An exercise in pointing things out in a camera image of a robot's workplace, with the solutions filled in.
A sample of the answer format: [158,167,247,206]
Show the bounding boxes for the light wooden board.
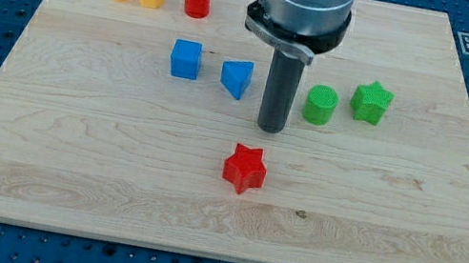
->
[0,0,469,263]

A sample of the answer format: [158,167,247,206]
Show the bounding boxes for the red star block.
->
[222,143,267,194]

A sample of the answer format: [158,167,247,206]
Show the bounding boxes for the blue triangle block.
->
[220,61,255,100]

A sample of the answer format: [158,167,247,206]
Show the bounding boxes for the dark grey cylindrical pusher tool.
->
[257,50,304,133]

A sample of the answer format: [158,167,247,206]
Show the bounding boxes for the blue cube block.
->
[170,39,203,80]

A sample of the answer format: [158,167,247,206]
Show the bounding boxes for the green cylinder block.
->
[301,85,338,126]

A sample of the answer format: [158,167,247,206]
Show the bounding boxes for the green star block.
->
[350,81,395,126]

